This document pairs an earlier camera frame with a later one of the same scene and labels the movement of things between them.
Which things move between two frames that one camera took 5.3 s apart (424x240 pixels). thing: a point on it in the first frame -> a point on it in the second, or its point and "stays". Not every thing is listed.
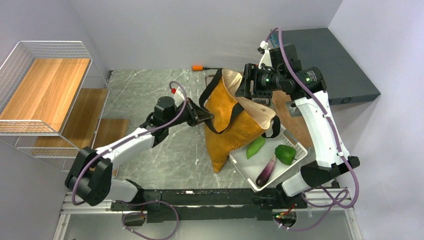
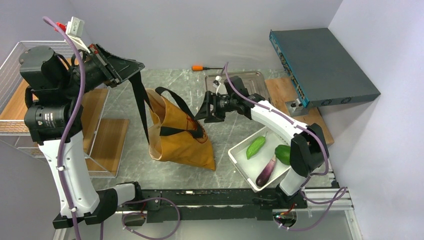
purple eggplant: (264, 176) stays
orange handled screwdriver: (201, 68) stays
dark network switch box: (346, 82) stays
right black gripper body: (266, 81) -> (220, 105)
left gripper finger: (202, 114) -> (113, 69)
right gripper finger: (246, 87) -> (203, 113)
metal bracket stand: (292, 108) stays
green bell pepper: (285, 154) stays
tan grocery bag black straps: (237, 120) -> (173, 133)
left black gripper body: (188, 115) -> (93, 78)
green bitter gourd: (254, 147) stays
